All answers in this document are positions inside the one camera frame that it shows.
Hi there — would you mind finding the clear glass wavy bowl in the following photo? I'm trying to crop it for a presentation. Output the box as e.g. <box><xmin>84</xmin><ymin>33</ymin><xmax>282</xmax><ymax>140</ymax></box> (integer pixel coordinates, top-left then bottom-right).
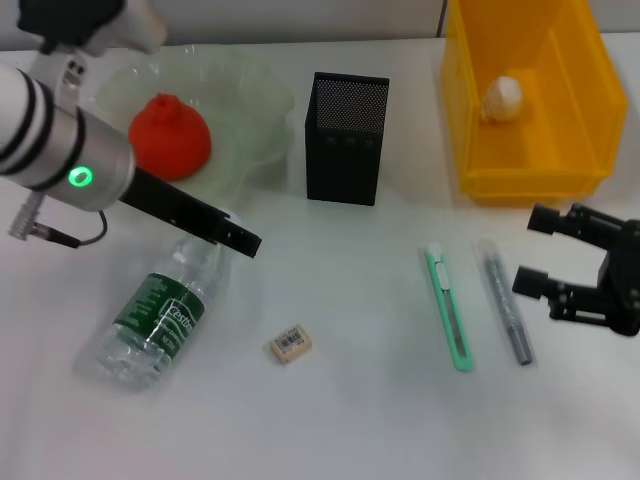
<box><xmin>94</xmin><ymin>43</ymin><xmax>297</xmax><ymax>199</ymax></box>

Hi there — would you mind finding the green utility knife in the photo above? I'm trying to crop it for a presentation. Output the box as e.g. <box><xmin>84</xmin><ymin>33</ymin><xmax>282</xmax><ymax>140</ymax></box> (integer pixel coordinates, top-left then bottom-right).
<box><xmin>423</xmin><ymin>243</ymin><xmax>474</xmax><ymax>372</ymax></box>

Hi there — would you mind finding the red-orange fruit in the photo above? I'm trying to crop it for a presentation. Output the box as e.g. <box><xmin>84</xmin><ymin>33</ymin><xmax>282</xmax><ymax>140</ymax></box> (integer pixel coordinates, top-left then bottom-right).
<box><xmin>128</xmin><ymin>93</ymin><xmax>213</xmax><ymax>181</ymax></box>

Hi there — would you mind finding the white paper ball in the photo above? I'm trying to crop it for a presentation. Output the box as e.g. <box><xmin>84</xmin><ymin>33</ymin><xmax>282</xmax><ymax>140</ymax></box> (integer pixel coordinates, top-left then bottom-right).
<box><xmin>479</xmin><ymin>75</ymin><xmax>525</xmax><ymax>124</ymax></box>

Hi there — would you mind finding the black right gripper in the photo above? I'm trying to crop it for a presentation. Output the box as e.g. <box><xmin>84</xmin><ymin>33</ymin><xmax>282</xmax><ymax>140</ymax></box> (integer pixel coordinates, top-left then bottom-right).
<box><xmin>512</xmin><ymin>202</ymin><xmax>640</xmax><ymax>337</ymax></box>

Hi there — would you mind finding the black mesh pen holder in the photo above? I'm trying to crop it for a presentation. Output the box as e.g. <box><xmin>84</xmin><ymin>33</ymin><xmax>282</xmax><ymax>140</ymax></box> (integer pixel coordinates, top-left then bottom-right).
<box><xmin>303</xmin><ymin>71</ymin><xmax>391</xmax><ymax>207</ymax></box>

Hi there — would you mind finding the grey pen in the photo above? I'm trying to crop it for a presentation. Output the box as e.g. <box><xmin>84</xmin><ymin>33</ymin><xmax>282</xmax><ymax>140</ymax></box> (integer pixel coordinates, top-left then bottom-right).
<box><xmin>474</xmin><ymin>239</ymin><xmax>537</xmax><ymax>366</ymax></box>

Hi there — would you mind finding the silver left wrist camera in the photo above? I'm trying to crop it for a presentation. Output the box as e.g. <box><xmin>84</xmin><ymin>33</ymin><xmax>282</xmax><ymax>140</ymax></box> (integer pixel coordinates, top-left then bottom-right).
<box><xmin>17</xmin><ymin>0</ymin><xmax>167</xmax><ymax>56</ymax></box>

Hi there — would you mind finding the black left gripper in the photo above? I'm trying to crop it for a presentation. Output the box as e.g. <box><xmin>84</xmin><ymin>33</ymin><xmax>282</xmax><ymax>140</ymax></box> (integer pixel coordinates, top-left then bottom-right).
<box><xmin>119</xmin><ymin>168</ymin><xmax>264</xmax><ymax>259</ymax></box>

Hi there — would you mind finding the yellow plastic bin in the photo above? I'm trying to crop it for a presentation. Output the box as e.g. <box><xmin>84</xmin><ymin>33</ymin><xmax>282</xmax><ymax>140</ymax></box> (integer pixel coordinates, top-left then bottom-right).
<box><xmin>439</xmin><ymin>0</ymin><xmax>629</xmax><ymax>207</ymax></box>

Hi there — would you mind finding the beige barcode eraser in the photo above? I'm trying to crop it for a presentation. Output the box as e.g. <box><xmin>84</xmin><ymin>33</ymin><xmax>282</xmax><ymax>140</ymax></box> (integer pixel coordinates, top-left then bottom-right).
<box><xmin>268</xmin><ymin>323</ymin><xmax>316</xmax><ymax>365</ymax></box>

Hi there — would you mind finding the clear green-label water bottle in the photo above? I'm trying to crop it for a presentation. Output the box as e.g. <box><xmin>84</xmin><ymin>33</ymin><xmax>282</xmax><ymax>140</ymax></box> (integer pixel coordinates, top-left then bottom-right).
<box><xmin>94</xmin><ymin>212</ymin><xmax>246</xmax><ymax>394</ymax></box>

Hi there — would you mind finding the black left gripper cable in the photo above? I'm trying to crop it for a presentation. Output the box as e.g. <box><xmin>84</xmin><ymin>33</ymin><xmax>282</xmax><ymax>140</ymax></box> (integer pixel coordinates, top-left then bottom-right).
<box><xmin>42</xmin><ymin>208</ymin><xmax>109</xmax><ymax>250</ymax></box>

